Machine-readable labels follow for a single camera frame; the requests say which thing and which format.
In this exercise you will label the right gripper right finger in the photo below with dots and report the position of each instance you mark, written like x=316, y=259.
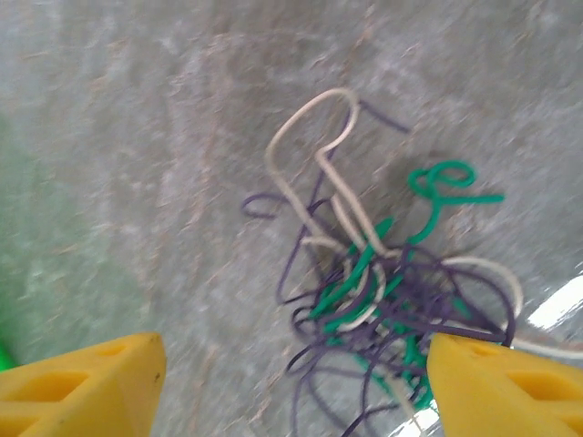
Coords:
x=473, y=391

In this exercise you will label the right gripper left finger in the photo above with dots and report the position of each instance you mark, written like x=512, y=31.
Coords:
x=91, y=391

